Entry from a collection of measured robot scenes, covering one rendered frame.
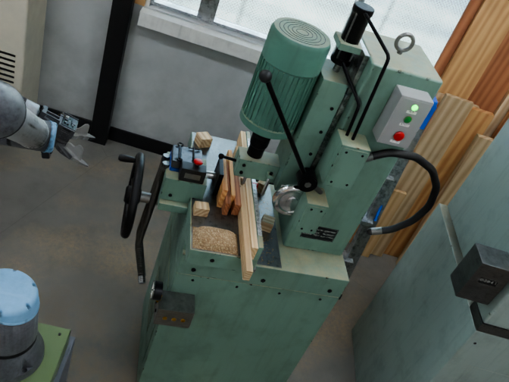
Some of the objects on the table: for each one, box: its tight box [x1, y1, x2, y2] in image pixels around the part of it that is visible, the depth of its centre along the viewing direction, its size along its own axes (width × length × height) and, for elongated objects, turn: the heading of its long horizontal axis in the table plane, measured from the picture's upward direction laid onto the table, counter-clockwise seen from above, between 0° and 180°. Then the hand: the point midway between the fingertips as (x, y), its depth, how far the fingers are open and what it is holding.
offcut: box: [192, 201, 210, 218], centre depth 182 cm, size 4×4×3 cm
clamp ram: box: [207, 158, 224, 196], centre depth 190 cm, size 9×8×9 cm
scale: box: [248, 139, 262, 236], centre depth 194 cm, size 50×1×1 cm, turn 164°
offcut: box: [194, 132, 213, 148], centre depth 210 cm, size 4×5×4 cm
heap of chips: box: [192, 226, 239, 255], centre depth 174 cm, size 9×14×4 cm, turn 74°
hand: (91, 153), depth 186 cm, fingers open, 14 cm apart
